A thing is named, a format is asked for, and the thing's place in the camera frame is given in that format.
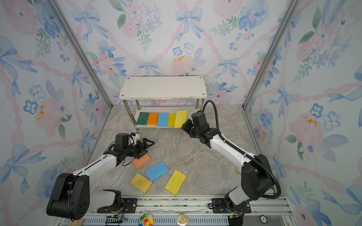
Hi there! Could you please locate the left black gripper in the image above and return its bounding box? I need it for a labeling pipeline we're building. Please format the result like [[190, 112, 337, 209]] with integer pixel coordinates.
[[124, 137, 154, 159]]

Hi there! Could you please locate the green scrub sponge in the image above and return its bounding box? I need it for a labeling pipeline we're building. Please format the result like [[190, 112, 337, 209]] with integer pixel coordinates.
[[137, 112, 150, 126]]

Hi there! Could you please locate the blue sponge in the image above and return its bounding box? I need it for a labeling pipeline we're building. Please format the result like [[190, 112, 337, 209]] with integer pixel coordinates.
[[156, 113, 169, 127], [146, 162, 169, 182]]

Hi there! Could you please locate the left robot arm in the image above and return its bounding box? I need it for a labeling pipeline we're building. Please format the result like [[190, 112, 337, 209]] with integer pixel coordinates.
[[46, 133, 155, 220]]

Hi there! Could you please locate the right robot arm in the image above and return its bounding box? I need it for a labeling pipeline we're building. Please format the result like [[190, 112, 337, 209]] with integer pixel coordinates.
[[182, 111, 276, 212]]

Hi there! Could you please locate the white two-tier shelf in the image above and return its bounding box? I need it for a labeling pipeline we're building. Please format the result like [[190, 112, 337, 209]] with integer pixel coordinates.
[[119, 76, 207, 129]]

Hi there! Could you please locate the peach pink sponge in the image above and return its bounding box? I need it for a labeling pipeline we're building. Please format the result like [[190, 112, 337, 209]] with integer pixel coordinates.
[[132, 154, 151, 170]]

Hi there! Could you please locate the yellow orange sponge bottom left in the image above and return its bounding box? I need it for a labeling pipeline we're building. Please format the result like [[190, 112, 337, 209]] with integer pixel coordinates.
[[130, 173, 153, 194]]

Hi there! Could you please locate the colourful round toy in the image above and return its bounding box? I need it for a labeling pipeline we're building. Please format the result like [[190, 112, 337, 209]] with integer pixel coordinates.
[[138, 213, 154, 226]]

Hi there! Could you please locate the round gold badge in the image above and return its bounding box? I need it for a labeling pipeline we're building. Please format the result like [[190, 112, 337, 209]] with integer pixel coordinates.
[[176, 213, 189, 226]]

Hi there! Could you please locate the small yellow patterned card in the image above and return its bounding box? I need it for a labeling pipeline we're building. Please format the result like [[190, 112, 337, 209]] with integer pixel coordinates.
[[68, 218, 84, 226]]

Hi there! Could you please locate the round white dial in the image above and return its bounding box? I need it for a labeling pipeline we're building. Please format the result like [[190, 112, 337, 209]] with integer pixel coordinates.
[[259, 215, 268, 225]]

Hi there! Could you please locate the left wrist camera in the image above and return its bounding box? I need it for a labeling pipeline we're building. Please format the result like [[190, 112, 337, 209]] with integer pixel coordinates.
[[130, 132, 140, 146]]

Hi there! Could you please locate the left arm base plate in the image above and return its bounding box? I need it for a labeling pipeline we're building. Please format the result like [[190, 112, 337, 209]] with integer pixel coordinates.
[[97, 198, 138, 214]]

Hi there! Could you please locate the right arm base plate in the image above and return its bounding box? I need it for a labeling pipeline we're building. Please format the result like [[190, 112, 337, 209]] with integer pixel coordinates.
[[211, 197, 252, 214]]

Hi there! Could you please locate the black corrugated cable hose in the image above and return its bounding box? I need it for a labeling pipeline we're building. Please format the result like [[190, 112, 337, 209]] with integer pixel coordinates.
[[202, 100, 282, 200]]

